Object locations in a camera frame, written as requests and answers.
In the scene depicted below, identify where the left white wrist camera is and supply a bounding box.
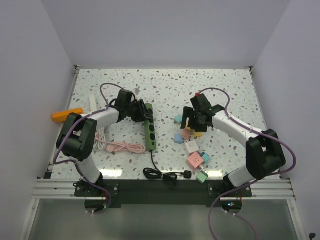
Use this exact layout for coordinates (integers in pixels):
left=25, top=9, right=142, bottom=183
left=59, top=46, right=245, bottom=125
left=134, top=88, right=140, bottom=95

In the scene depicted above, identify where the teal plug adapter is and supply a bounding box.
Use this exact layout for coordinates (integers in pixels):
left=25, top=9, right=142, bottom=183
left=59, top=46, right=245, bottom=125
left=200, top=152, right=211, bottom=164

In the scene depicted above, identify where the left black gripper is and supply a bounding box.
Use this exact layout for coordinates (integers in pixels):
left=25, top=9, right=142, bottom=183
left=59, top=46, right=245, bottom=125
left=125, top=99, right=153, bottom=123

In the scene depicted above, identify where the green power strip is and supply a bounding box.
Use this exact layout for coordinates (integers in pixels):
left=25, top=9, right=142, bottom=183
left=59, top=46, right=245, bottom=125
left=144, top=103, right=157, bottom=151

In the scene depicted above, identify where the black power cord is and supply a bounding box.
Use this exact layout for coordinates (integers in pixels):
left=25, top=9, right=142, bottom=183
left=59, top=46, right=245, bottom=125
left=142, top=149, right=194, bottom=182

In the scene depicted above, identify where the white power strip cartoon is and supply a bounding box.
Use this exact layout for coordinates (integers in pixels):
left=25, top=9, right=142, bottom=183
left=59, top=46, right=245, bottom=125
left=184, top=140, right=200, bottom=156

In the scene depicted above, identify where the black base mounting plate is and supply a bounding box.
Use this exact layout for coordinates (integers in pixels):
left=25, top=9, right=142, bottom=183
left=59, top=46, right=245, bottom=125
left=73, top=179, right=253, bottom=209

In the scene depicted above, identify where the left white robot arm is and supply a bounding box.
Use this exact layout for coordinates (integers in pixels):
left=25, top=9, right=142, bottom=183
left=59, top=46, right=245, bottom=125
left=52, top=89, right=153, bottom=196

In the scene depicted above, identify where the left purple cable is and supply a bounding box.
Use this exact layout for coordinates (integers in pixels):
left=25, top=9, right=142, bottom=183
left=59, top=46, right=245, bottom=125
left=53, top=83, right=123, bottom=216

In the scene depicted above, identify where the pink cube plug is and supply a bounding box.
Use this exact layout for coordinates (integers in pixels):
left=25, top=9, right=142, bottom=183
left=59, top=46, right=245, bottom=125
left=186, top=152, right=205, bottom=171

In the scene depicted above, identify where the pink cord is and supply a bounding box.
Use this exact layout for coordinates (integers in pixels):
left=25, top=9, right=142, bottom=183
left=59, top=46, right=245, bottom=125
left=93, top=136, right=147, bottom=154

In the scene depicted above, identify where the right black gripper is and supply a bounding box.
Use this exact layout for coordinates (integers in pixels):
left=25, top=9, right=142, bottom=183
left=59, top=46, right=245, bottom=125
left=180, top=106, right=208, bottom=133

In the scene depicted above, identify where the green plug adapter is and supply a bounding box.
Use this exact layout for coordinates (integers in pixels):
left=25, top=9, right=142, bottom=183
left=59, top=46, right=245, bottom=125
left=196, top=170, right=209, bottom=184

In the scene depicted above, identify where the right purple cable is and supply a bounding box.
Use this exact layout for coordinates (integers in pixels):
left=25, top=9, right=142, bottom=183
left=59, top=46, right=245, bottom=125
left=198, top=87, right=297, bottom=240

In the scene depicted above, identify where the purple cable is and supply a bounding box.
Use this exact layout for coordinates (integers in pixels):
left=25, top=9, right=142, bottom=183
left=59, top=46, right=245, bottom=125
left=198, top=87, right=297, bottom=240
left=53, top=83, right=123, bottom=216

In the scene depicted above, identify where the yellow small plug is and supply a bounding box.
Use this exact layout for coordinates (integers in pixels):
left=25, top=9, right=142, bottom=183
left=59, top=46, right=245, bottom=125
left=193, top=131, right=204, bottom=139

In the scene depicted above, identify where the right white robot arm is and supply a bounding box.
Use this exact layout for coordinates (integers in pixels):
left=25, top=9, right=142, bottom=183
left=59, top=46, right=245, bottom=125
left=181, top=93, right=286, bottom=197

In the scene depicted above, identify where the orange power strip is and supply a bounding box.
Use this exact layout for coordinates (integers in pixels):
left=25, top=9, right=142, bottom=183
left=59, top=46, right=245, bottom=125
left=51, top=107, right=84, bottom=123

